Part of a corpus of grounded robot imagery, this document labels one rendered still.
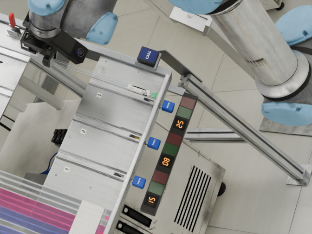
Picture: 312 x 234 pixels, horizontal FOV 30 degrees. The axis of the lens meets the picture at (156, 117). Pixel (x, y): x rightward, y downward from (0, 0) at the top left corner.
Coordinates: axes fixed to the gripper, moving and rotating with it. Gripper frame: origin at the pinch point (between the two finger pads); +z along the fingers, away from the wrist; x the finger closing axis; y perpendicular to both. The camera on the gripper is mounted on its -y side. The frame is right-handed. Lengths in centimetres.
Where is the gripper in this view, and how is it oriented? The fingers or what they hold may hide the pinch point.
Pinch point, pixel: (52, 61)
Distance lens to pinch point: 157.6
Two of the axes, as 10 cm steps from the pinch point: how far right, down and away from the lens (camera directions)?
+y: -9.2, -3.8, -0.6
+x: -3.4, 8.8, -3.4
